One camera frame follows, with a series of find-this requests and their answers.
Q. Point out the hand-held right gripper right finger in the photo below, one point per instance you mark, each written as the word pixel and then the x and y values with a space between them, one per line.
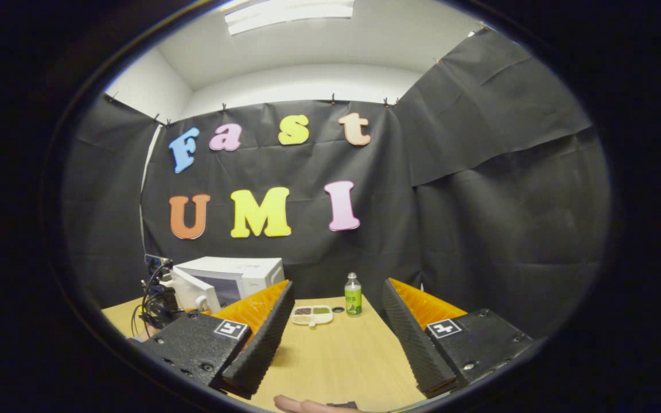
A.
pixel 413 338

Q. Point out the long ceiling light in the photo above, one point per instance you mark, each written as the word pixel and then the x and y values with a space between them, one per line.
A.
pixel 287 14

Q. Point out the black backdrop cloth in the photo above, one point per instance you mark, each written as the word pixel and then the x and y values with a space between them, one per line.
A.
pixel 479 229

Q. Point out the green drink bottle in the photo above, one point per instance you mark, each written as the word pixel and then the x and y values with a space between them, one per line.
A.
pixel 353 298

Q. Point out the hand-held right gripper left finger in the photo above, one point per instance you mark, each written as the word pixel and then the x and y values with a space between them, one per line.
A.
pixel 264 338

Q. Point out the white microwave oven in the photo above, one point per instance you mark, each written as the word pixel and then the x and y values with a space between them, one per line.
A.
pixel 233 267

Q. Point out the white divided condiment dish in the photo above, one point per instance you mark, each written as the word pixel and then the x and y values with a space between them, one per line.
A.
pixel 312 315

